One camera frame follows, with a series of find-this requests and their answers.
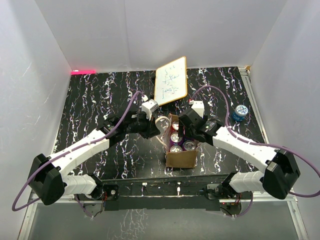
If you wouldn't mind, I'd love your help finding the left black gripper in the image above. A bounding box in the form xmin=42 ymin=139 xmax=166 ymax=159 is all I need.
xmin=124 ymin=111 xmax=160 ymax=139

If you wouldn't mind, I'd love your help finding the patterned canvas tote bag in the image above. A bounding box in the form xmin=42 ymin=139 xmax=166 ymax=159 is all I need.
xmin=155 ymin=114 xmax=198 ymax=169

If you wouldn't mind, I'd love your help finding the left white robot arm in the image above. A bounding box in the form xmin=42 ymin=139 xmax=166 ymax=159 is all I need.
xmin=28 ymin=111 xmax=160 ymax=206

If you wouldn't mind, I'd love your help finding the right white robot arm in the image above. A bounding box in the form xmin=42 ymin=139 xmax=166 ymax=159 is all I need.
xmin=178 ymin=108 xmax=301 ymax=200

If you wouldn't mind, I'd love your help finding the blue beverage can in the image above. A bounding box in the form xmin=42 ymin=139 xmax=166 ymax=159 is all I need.
xmin=232 ymin=104 xmax=249 ymax=122

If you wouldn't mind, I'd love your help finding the red soda can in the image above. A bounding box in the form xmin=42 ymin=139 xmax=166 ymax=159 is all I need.
xmin=171 ymin=120 xmax=179 ymax=132

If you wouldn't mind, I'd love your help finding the purple can front right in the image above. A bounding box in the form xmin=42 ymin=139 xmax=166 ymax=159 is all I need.
xmin=182 ymin=140 xmax=196 ymax=151

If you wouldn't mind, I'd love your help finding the purple can front left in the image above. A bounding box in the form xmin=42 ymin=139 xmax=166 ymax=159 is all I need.
xmin=170 ymin=145 xmax=183 ymax=153

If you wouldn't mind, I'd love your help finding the small wood-framed whiteboard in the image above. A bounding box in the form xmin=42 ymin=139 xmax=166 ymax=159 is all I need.
xmin=154 ymin=56 xmax=188 ymax=106

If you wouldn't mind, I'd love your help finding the black front base bar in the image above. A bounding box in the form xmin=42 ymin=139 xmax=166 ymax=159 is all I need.
xmin=102 ymin=175 xmax=236 ymax=211

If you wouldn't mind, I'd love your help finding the pink tape strip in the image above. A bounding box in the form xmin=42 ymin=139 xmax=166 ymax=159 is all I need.
xmin=70 ymin=70 xmax=96 ymax=76

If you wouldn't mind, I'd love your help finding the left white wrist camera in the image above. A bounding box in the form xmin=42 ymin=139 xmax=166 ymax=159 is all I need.
xmin=141 ymin=99 xmax=159 ymax=121

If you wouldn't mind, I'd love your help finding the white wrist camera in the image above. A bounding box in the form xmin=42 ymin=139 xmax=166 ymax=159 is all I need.
xmin=189 ymin=100 xmax=205 ymax=118
xmin=141 ymin=99 xmax=159 ymax=121

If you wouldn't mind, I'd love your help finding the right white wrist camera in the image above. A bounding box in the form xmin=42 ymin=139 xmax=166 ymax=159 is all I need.
xmin=189 ymin=100 xmax=205 ymax=118

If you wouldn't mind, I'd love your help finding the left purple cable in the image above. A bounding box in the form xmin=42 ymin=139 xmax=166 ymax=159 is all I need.
xmin=12 ymin=91 xmax=151 ymax=212

